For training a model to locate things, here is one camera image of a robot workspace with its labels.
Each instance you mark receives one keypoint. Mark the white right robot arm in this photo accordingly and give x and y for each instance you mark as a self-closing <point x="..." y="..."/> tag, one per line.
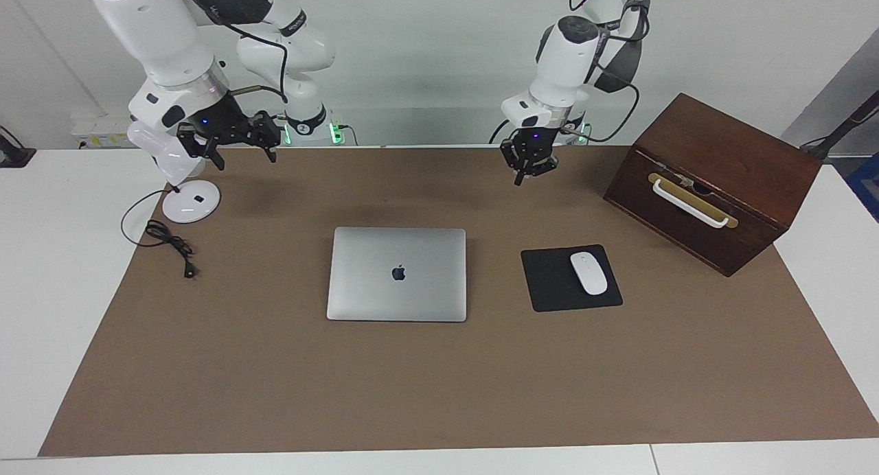
<point x="158" y="36"/>

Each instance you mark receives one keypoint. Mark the black camera stand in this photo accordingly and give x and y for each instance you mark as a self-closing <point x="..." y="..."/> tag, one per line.
<point x="841" y="132"/>

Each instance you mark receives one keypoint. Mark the black mouse pad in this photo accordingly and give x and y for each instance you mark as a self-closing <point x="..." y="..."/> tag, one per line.
<point x="549" y="283"/>

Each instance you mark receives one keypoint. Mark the silver grey laptop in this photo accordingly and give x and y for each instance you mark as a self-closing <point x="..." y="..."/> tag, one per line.
<point x="412" y="296"/>

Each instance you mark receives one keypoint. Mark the white desk lamp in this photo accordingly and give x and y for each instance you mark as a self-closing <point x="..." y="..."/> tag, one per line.
<point x="192" y="204"/>

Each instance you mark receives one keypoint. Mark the dark brown wooden box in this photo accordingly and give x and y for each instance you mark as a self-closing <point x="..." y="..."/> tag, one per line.
<point x="728" y="145"/>

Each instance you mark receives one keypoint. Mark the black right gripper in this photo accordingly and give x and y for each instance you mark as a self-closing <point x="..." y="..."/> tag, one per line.
<point x="220" y="121"/>

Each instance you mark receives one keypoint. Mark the black table clamp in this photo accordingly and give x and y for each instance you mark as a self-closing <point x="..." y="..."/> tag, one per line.
<point x="14" y="152"/>

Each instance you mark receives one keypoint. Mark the blue object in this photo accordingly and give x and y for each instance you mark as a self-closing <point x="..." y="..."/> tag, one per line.
<point x="866" y="187"/>

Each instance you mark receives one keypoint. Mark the brown table mat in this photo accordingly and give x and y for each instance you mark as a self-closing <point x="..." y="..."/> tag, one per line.
<point x="412" y="392"/>

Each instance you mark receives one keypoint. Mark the white computer mouse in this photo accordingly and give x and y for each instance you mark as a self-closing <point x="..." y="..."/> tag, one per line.
<point x="589" y="274"/>

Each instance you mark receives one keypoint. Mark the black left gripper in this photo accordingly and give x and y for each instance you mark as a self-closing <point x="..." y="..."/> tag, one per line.
<point x="530" y="144"/>

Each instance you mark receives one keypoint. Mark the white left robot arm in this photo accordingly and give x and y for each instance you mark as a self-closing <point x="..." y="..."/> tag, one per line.
<point x="570" y="63"/>

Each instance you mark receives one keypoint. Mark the white power strip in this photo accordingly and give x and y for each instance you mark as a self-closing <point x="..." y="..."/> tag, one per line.
<point x="99" y="128"/>

